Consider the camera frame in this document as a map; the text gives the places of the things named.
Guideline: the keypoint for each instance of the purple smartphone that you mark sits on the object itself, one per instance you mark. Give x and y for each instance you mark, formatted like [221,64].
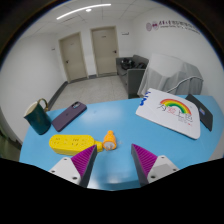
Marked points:
[68,116]

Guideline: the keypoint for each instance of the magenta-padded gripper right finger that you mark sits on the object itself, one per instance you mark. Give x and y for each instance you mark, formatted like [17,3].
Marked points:
[145,160]

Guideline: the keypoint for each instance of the orange charger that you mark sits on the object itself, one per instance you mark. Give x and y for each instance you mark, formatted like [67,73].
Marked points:
[109,140]

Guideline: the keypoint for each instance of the beige door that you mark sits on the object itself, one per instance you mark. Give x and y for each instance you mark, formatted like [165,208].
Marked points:
[73,57]
[105,51]

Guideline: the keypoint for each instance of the small round ceiling lamp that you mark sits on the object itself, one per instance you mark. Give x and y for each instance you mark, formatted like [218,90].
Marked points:
[88,10]

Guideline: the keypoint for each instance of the black bag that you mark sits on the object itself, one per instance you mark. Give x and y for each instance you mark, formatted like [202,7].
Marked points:
[127,64]

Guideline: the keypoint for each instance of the white rainbow-print mouse pad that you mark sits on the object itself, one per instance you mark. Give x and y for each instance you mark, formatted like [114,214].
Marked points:
[170,115]

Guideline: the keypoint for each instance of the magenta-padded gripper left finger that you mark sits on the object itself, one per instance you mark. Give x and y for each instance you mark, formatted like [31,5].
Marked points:
[85,160]

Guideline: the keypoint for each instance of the dark grey notebook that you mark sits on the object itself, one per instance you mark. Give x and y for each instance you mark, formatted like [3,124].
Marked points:
[204,115]

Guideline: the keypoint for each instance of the purple wall sign lettering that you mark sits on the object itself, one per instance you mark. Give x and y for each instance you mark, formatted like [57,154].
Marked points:
[170,26]

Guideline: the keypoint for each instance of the dark teal mug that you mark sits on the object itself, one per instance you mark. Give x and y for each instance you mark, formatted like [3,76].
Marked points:
[38,120]

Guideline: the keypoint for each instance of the long ceiling light strip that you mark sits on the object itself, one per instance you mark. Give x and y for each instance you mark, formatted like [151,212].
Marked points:
[83,10]

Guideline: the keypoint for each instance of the white cloth-covered equipment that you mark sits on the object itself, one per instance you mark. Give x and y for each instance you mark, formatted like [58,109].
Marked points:
[166,70]

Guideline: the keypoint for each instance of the grey sofa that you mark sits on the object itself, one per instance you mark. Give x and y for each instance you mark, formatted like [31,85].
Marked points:
[133,81]

